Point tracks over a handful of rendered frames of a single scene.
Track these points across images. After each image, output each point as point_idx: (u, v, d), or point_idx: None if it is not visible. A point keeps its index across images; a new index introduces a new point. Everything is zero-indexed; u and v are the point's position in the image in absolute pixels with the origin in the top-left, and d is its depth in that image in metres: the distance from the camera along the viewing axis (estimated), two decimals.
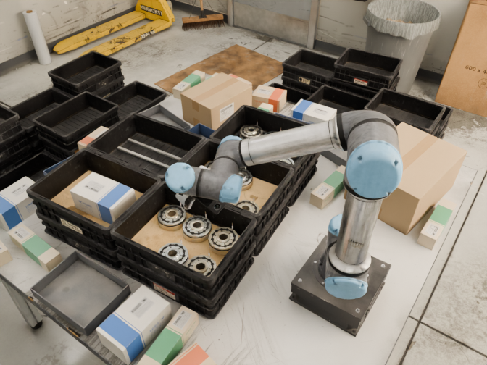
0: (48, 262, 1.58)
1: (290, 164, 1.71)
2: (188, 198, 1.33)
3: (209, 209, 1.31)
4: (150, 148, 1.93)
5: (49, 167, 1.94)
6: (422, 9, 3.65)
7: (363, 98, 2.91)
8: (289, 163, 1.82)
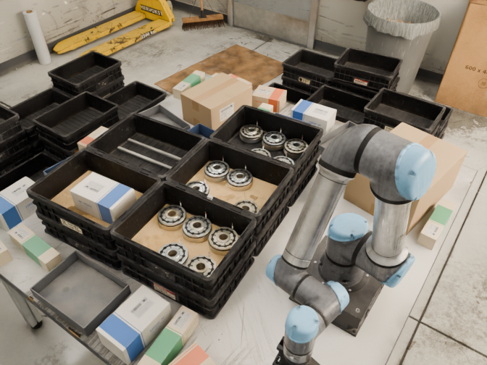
0: (48, 262, 1.58)
1: (290, 164, 1.71)
2: None
3: None
4: (150, 148, 1.93)
5: (49, 167, 1.94)
6: (422, 9, 3.65)
7: (363, 98, 2.91)
8: (289, 163, 1.82)
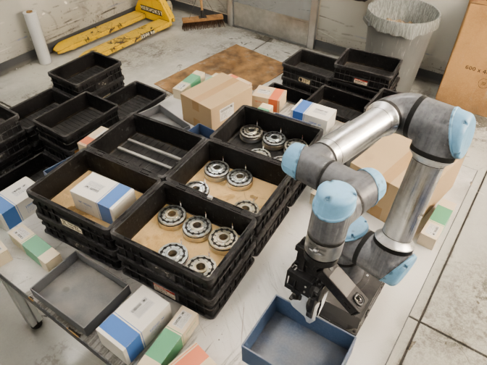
0: (48, 262, 1.58)
1: None
2: (311, 298, 0.91)
3: (350, 302, 0.88)
4: (150, 148, 1.93)
5: (49, 167, 1.94)
6: (422, 9, 3.65)
7: (363, 98, 2.91)
8: None
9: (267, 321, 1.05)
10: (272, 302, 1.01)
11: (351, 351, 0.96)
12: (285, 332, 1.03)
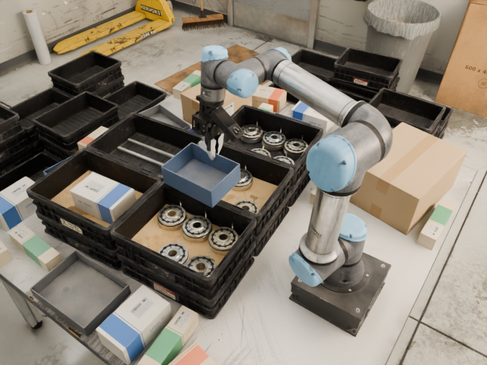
0: (48, 262, 1.58)
1: (290, 164, 1.71)
2: (206, 132, 1.35)
3: (230, 130, 1.32)
4: (150, 148, 1.93)
5: (49, 167, 1.94)
6: (422, 9, 3.65)
7: (363, 98, 2.91)
8: (289, 163, 1.82)
9: (185, 163, 1.49)
10: (187, 146, 1.46)
11: (236, 174, 1.40)
12: (196, 169, 1.48)
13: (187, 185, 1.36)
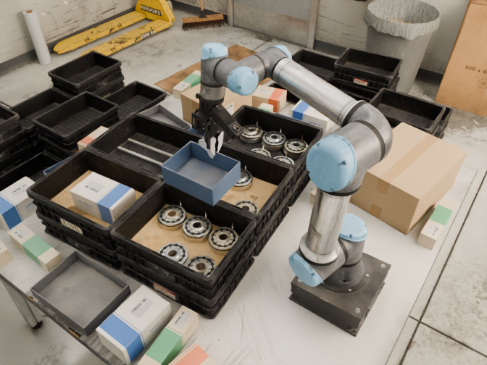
0: (48, 262, 1.58)
1: (290, 164, 1.71)
2: (206, 130, 1.35)
3: (230, 128, 1.31)
4: (150, 148, 1.93)
5: (49, 167, 1.94)
6: (422, 9, 3.65)
7: (363, 98, 2.91)
8: (289, 163, 1.82)
9: (185, 161, 1.49)
10: (186, 145, 1.45)
11: (237, 172, 1.39)
12: (196, 167, 1.47)
13: (187, 185, 1.36)
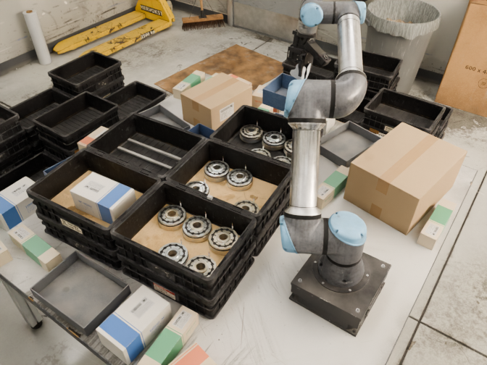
0: (48, 262, 1.58)
1: (290, 164, 1.71)
2: (301, 59, 1.70)
3: (321, 56, 1.67)
4: (150, 148, 1.93)
5: (49, 167, 1.94)
6: (422, 9, 3.65)
7: (363, 98, 2.91)
8: (289, 163, 1.82)
9: (277, 90, 1.84)
10: (279, 75, 1.81)
11: None
12: (286, 94, 1.83)
13: (285, 102, 1.71)
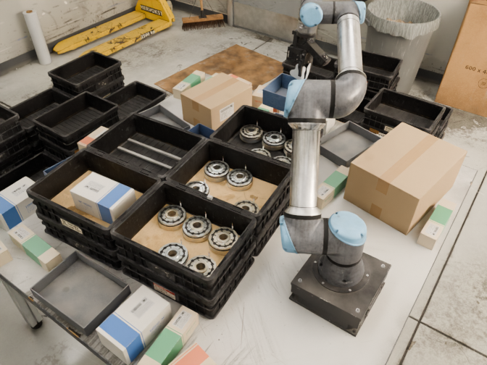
0: (48, 262, 1.58)
1: (290, 164, 1.71)
2: (301, 59, 1.70)
3: (320, 56, 1.67)
4: (150, 148, 1.93)
5: (49, 167, 1.94)
6: (422, 9, 3.65)
7: (363, 98, 2.91)
8: (289, 163, 1.82)
9: (277, 90, 1.84)
10: (279, 75, 1.81)
11: None
12: (286, 94, 1.83)
13: (285, 103, 1.71)
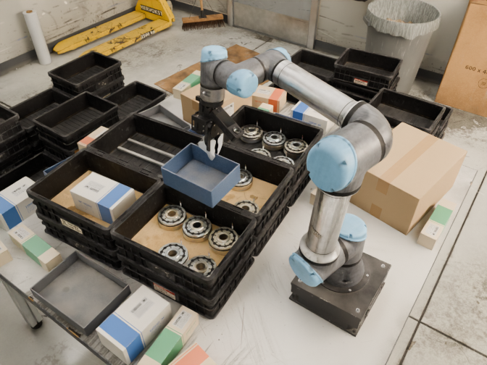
0: (48, 262, 1.58)
1: (290, 164, 1.71)
2: (206, 132, 1.35)
3: (229, 130, 1.32)
4: (150, 148, 1.93)
5: (49, 167, 1.94)
6: (422, 9, 3.65)
7: (363, 98, 2.91)
8: (289, 163, 1.82)
9: (185, 164, 1.49)
10: (186, 146, 1.46)
11: (236, 174, 1.40)
12: (196, 169, 1.47)
13: (187, 186, 1.36)
